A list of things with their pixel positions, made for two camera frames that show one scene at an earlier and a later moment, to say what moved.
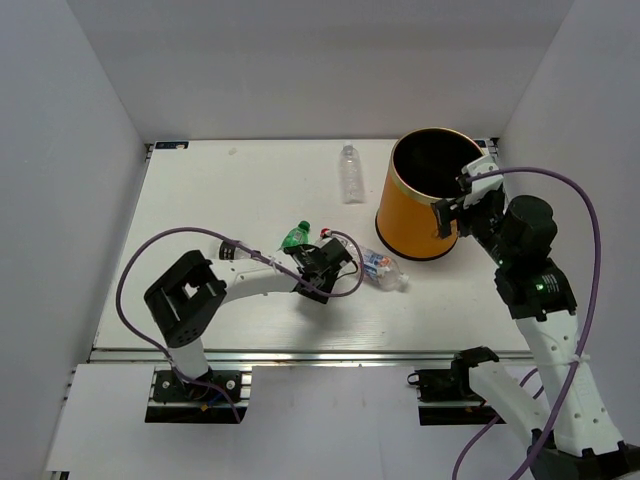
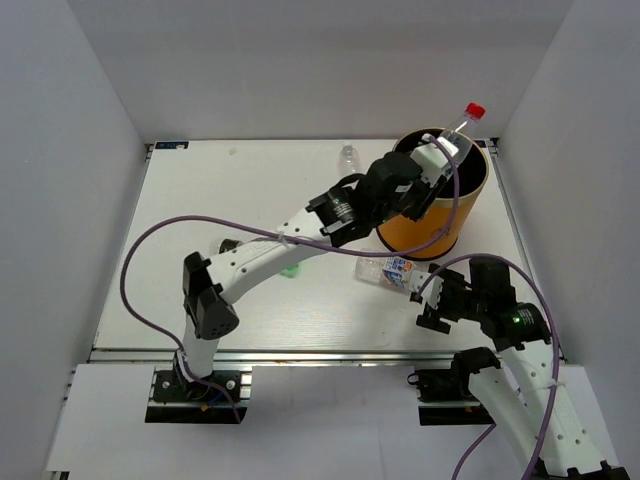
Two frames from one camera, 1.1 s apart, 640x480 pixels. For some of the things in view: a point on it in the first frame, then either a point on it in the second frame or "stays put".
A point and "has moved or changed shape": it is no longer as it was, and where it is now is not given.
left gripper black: [315, 296] -> [426, 195]
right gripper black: [447, 212] -> [431, 318]
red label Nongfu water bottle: [325, 237] has moved or changed shape
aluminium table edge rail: [303, 356] stays put
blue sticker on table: [172, 145] stays put
